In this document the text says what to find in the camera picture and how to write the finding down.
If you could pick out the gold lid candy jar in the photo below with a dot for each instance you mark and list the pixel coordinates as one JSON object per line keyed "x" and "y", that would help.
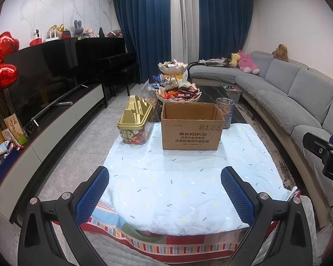
{"x": 134, "y": 116}

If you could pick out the grey television cabinet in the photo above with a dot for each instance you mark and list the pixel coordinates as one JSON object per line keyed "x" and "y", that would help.
{"x": 58, "y": 133}

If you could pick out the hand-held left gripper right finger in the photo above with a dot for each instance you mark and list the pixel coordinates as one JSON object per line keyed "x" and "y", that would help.
{"x": 237, "y": 196}

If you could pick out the grey sectional sofa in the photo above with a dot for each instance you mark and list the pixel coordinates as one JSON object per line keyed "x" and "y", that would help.
{"x": 288, "y": 108}

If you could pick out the brown football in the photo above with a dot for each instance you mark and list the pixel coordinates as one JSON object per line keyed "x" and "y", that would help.
{"x": 112, "y": 34}

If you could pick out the black metronome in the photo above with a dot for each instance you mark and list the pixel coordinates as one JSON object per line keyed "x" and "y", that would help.
{"x": 101, "y": 32}

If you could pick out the white router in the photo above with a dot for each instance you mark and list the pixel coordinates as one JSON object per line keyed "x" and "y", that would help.
{"x": 52, "y": 37}

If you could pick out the pile of assorted snack packets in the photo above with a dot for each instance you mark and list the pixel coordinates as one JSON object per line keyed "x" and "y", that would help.
{"x": 177, "y": 91}

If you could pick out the striped colourful cloth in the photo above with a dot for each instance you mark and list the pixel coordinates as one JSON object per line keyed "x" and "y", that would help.
{"x": 166, "y": 243}

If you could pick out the yellow plush toy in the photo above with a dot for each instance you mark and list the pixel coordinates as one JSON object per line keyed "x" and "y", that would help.
{"x": 234, "y": 59}

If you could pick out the light blue tablecloth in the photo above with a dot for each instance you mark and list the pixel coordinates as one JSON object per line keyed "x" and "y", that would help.
{"x": 183, "y": 183}

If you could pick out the dark cloth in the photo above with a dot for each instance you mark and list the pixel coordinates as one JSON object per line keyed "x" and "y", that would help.
{"x": 213, "y": 62}

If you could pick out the blue curtain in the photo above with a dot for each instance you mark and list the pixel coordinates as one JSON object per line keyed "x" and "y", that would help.
{"x": 224, "y": 22}
{"x": 147, "y": 33}

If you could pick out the clear jar of brown balls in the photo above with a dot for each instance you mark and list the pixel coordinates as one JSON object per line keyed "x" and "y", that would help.
{"x": 226, "y": 110}

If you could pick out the red foil heart balloon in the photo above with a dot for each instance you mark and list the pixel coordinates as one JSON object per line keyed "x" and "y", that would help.
{"x": 7, "y": 47}
{"x": 1, "y": 77}

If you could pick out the white tiered snack dish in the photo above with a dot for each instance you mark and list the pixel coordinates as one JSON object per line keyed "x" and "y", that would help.
{"x": 172, "y": 69}

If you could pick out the white security camera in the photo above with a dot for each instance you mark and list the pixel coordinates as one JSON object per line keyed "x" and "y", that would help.
{"x": 36, "y": 37}

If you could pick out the pink doll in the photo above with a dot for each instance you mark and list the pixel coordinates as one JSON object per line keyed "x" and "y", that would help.
{"x": 89, "y": 32}

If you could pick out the brown plush toy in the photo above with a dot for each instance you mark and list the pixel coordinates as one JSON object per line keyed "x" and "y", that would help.
{"x": 280, "y": 53}

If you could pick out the black upright piano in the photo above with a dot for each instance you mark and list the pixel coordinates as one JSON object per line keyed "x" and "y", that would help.
{"x": 100, "y": 52}

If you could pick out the brown cardboard box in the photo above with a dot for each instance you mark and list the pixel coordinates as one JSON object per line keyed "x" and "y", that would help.
{"x": 191, "y": 133}

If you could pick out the blue storage box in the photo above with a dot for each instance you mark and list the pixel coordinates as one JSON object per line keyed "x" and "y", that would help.
{"x": 8, "y": 166}

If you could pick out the clear bag of nuts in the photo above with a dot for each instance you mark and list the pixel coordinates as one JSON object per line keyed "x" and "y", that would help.
{"x": 148, "y": 97}

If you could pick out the brown printed paper bag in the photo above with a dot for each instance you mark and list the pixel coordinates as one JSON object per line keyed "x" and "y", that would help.
{"x": 14, "y": 127}

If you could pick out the small red box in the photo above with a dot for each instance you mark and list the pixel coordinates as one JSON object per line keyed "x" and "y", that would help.
{"x": 66, "y": 35}

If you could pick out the gold ornament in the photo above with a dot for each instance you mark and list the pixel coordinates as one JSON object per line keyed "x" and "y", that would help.
{"x": 57, "y": 28}

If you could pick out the grey patterned rug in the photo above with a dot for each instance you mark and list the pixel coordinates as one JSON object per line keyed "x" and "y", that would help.
{"x": 283, "y": 169}

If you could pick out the grey remote control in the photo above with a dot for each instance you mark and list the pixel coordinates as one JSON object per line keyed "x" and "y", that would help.
{"x": 63, "y": 103}

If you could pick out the grey toy bin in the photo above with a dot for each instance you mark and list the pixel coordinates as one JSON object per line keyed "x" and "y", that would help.
{"x": 231, "y": 95}

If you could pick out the white sheer curtain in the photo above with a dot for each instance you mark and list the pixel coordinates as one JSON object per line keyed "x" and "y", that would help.
{"x": 183, "y": 27}

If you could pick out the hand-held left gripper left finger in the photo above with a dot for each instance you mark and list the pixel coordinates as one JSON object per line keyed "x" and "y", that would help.
{"x": 93, "y": 196}

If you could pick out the grey rabbit plush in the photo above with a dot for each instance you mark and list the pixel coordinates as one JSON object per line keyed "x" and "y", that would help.
{"x": 77, "y": 29}

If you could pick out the black curved television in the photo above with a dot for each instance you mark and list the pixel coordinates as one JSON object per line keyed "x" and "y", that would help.
{"x": 44, "y": 83}

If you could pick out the pink plush toy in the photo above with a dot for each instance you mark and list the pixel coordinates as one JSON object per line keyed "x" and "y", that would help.
{"x": 247, "y": 62}

